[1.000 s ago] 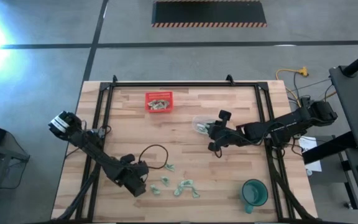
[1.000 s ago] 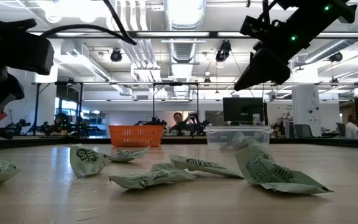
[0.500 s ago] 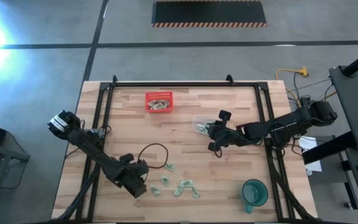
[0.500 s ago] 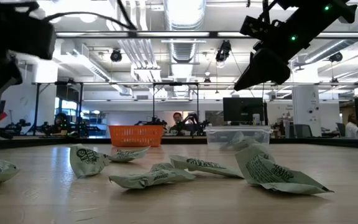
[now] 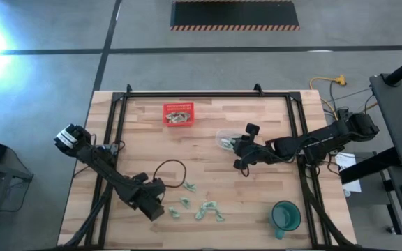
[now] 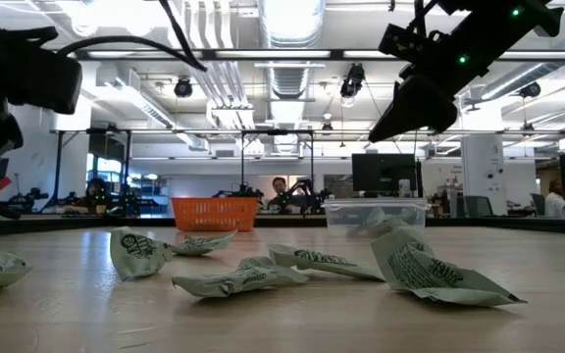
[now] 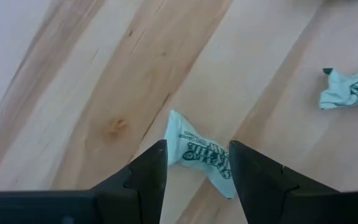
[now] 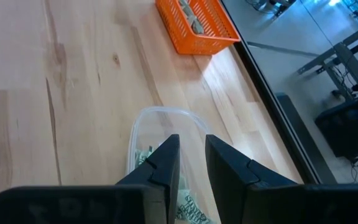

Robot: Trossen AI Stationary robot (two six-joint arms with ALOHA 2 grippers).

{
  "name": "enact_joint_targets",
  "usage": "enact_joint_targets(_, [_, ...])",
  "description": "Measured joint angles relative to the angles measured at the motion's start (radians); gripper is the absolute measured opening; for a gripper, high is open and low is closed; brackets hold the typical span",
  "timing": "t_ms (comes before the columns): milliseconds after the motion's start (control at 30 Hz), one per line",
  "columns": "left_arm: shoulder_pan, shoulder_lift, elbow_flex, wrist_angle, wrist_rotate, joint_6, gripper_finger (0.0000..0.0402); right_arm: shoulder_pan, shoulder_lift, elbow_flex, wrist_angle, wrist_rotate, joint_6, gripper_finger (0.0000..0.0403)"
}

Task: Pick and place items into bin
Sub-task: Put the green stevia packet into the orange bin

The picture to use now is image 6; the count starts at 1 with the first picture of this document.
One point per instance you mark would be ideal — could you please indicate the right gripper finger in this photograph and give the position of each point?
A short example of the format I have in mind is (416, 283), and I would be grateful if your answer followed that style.
(420, 108)

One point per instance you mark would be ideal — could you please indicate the black background robot arm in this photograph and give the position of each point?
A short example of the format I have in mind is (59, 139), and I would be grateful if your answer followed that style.
(307, 193)
(243, 192)
(27, 198)

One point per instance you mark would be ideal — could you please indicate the black ceiling spotlight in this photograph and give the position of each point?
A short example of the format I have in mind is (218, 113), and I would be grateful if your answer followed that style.
(183, 88)
(530, 89)
(352, 81)

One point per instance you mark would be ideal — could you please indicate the white pillar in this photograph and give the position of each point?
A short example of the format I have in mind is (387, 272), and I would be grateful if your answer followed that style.
(483, 171)

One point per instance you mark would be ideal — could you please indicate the dark office chair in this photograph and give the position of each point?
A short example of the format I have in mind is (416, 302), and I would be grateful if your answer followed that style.
(537, 203)
(476, 206)

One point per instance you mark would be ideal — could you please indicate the person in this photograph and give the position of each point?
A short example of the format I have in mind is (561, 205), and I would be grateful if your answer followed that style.
(278, 188)
(555, 201)
(96, 193)

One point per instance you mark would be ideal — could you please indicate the clear plastic container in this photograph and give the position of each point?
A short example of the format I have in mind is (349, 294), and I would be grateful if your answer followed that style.
(346, 211)

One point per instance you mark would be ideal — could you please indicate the orange-red plastic basket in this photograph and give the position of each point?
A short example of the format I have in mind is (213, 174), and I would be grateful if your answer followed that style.
(214, 213)

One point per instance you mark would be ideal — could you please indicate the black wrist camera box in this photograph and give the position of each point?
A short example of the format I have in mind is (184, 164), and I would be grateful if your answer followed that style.
(410, 41)

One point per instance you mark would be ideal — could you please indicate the black background workstation frame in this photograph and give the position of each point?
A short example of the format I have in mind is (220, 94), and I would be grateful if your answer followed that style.
(277, 132)
(96, 131)

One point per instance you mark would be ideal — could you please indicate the black metal rig frame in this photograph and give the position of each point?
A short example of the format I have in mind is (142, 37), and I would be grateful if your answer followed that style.
(287, 221)

